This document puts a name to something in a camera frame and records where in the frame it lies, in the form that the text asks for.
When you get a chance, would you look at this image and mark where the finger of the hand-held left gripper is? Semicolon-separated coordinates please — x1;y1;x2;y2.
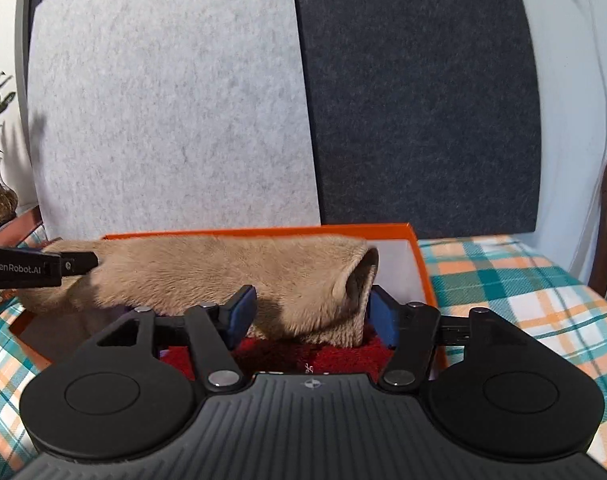
58;251;99;277

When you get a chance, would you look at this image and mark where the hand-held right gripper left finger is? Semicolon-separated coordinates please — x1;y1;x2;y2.
96;284;258;393

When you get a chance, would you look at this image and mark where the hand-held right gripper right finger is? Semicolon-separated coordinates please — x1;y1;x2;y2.
370;284;532;392

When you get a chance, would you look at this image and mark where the beige plush towel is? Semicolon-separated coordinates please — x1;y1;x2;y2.
18;234;380;348

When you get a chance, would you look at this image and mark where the orange cardboard box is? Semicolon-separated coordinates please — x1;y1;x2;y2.
8;222;440;378

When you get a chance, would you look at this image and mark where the reddish brown box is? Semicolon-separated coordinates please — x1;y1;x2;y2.
0;207;45;242

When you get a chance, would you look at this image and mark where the red towel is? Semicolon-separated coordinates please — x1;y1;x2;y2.
158;335;397;376

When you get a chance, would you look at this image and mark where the glass vase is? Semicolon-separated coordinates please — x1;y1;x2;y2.
0;180;18;223

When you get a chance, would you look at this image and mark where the plaid blanket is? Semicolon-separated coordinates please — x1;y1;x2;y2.
0;232;607;476

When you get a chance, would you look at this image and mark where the light grey felt panel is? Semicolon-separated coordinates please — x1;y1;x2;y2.
28;0;321;241

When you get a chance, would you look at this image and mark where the dark grey felt panel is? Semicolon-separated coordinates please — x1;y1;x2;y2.
290;0;541;238

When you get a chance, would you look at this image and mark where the grey metal frame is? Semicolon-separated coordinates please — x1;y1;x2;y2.
14;0;49;208

